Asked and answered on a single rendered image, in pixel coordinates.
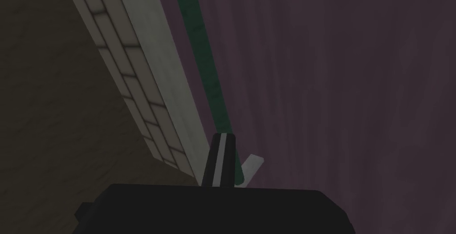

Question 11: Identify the green bar handle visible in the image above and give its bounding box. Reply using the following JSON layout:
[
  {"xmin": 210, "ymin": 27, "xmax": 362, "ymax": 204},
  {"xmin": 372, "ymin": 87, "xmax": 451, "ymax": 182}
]
[{"xmin": 171, "ymin": 0, "xmax": 246, "ymax": 187}]

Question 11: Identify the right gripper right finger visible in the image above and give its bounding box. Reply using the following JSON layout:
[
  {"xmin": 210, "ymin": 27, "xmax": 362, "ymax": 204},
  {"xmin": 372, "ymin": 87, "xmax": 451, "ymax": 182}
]
[{"xmin": 236, "ymin": 153, "xmax": 265, "ymax": 188}]

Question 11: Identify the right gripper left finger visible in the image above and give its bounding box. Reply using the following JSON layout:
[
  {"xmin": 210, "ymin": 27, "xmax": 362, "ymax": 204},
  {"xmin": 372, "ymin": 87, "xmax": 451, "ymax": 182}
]
[{"xmin": 201, "ymin": 132, "xmax": 237, "ymax": 188}]

